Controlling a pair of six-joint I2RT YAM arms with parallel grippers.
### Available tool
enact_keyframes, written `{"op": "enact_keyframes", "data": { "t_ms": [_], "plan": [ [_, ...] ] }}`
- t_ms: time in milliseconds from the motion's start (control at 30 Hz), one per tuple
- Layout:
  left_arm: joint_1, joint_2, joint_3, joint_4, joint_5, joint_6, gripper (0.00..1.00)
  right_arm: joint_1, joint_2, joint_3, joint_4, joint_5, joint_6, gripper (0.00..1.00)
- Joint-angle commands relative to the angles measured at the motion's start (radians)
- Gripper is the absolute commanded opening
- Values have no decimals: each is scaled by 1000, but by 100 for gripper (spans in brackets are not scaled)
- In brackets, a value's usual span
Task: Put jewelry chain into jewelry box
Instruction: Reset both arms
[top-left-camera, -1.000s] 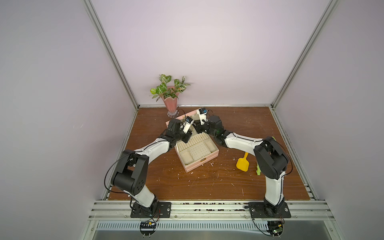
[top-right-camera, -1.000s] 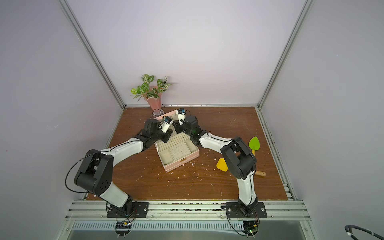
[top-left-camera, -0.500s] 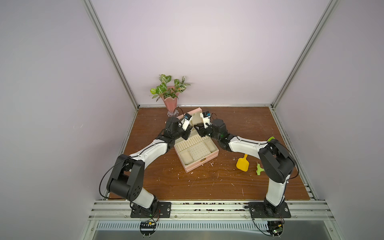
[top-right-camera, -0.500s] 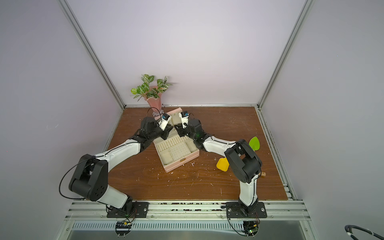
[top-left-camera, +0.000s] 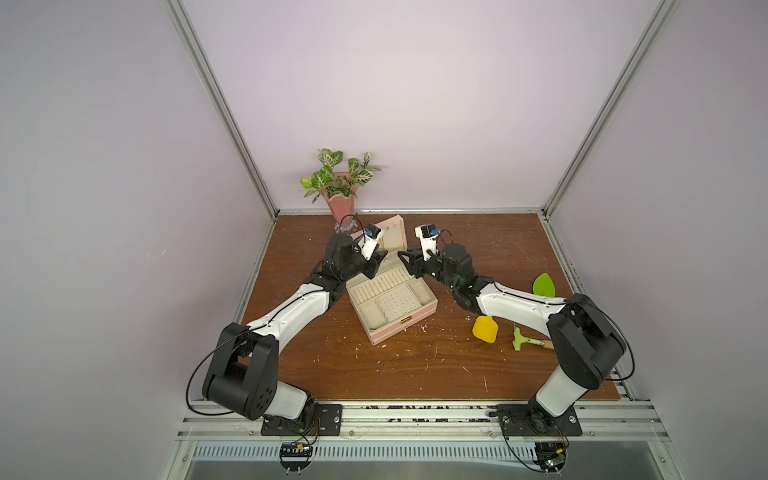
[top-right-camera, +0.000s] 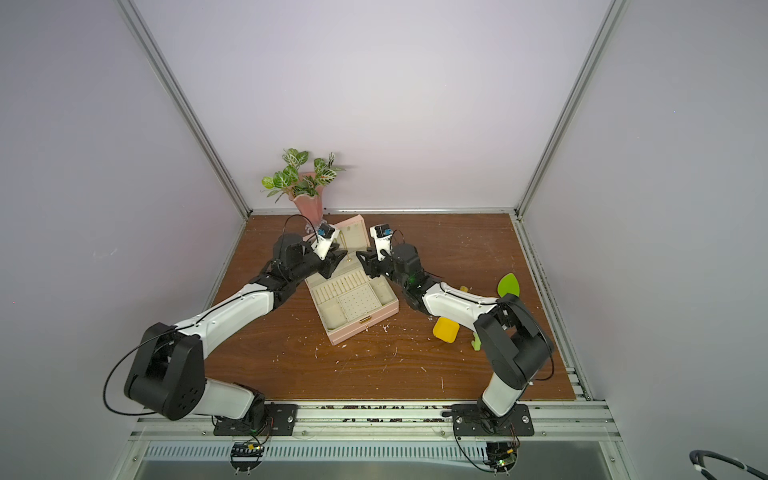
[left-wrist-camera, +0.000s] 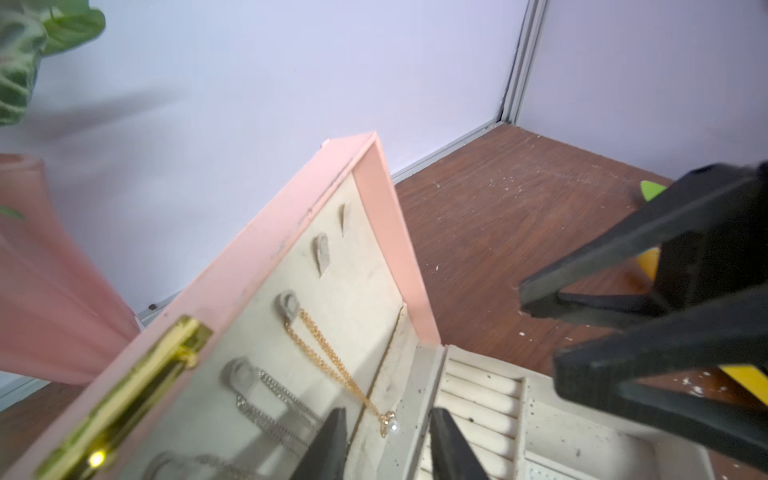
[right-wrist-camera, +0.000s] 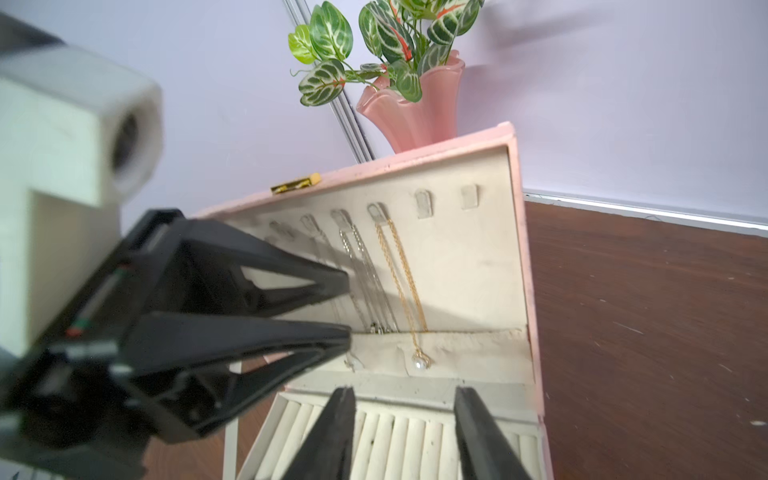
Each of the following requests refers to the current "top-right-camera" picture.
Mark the yellow toy shovel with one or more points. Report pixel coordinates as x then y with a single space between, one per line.
447 329

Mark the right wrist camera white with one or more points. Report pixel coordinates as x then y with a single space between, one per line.
382 236

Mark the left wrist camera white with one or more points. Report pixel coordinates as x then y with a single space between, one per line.
325 236

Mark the potted plant pink vase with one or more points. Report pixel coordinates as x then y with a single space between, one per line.
303 188

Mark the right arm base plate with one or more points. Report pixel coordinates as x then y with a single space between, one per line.
471 420

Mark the aluminium front rail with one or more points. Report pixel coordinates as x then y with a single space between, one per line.
437 420

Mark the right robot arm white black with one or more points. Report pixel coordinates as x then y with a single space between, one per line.
515 345

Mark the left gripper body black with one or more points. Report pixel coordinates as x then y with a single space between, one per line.
308 266

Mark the pink jewelry box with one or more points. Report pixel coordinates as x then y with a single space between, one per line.
350 302

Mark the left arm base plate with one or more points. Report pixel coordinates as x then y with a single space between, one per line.
264 419

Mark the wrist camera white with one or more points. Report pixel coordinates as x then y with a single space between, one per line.
325 236
382 236

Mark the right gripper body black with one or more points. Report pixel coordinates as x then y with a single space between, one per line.
377 264

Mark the green toy trowel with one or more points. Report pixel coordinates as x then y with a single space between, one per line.
508 284

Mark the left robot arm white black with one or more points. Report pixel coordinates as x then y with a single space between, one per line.
167 375

